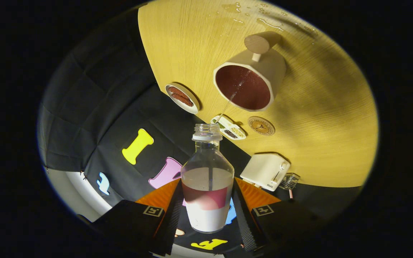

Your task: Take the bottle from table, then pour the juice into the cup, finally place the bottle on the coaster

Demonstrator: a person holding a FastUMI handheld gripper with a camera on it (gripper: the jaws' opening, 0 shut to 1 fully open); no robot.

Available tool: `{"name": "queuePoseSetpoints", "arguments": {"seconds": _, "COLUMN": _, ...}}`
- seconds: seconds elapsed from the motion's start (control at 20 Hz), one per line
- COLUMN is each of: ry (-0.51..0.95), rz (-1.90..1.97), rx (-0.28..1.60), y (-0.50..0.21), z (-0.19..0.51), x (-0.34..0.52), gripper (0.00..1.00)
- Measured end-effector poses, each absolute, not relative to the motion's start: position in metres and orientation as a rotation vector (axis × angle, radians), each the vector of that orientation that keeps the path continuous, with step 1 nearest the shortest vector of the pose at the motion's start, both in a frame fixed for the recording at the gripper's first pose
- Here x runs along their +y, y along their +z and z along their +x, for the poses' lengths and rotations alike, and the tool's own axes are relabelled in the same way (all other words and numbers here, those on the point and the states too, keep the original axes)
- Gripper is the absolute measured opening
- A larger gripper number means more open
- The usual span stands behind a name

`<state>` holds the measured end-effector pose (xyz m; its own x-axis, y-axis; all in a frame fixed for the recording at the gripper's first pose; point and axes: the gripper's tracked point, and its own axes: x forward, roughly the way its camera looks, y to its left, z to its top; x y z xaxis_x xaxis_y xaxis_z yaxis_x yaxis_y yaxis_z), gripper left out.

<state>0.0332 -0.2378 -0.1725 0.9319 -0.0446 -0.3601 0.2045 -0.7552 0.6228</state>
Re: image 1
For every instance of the white plate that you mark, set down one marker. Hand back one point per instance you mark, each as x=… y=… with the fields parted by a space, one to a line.
x=192 y=109

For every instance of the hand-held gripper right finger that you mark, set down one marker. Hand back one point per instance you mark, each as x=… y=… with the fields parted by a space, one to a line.
x=246 y=222

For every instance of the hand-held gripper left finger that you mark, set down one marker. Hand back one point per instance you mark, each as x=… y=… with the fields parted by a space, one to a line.
x=169 y=222

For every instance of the clear juice bottle pink label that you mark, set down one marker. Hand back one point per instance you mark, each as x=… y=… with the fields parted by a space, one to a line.
x=206 y=218

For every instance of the wooden table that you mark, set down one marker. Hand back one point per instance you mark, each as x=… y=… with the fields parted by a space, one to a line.
x=335 y=125

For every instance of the black backdrop cloth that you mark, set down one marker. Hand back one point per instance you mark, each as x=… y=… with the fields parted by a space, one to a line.
x=102 y=107

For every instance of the white divided condiment dish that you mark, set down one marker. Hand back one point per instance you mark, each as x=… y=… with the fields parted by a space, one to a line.
x=228 y=128

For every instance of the striped straw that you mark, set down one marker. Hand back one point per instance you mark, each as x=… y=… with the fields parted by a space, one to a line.
x=291 y=194

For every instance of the white toaster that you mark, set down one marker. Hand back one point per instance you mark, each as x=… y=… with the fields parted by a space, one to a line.
x=264 y=172

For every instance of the round brown coaster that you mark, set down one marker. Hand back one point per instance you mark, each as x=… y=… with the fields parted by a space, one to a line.
x=261 y=125

